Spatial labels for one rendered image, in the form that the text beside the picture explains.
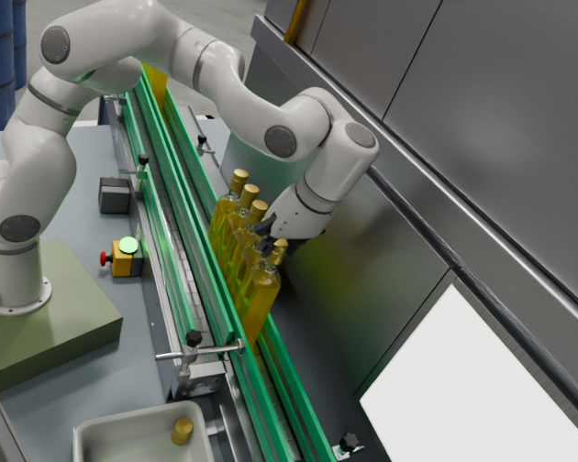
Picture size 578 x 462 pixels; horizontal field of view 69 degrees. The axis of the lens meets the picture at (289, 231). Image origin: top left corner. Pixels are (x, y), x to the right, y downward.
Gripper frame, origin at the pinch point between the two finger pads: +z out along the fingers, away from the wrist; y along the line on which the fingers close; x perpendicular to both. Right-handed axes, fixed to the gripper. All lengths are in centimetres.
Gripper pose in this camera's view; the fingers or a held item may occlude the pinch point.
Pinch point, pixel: (278, 246)
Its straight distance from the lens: 79.1
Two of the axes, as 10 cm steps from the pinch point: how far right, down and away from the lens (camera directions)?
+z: -4.2, 5.7, 7.1
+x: 2.8, 8.2, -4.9
